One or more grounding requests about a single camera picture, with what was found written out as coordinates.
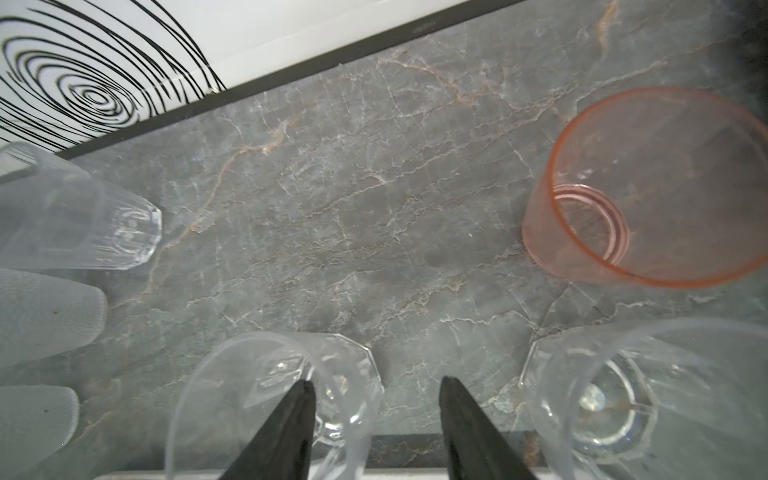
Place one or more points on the clear glass back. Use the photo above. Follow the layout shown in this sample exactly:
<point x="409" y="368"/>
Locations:
<point x="55" y="215"/>

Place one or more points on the clear glass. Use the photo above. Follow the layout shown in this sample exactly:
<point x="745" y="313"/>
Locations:
<point x="674" y="399"/>
<point x="234" y="390"/>
<point x="55" y="215"/>

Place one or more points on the frosted dotted glass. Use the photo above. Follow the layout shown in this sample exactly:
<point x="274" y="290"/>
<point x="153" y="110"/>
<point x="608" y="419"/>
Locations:
<point x="43" y="316"/>
<point x="36" y="421"/>

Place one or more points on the lilac plastic tray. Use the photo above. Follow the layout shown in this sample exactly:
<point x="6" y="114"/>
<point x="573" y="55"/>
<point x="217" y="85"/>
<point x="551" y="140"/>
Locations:
<point x="370" y="474"/>

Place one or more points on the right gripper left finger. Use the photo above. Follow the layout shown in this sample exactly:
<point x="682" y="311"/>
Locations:
<point x="281" y="449"/>

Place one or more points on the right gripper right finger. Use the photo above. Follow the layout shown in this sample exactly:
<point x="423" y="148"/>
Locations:
<point x="475" y="448"/>

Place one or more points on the pink plastic cup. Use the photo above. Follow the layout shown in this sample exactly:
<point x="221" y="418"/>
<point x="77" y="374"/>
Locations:
<point x="657" y="186"/>

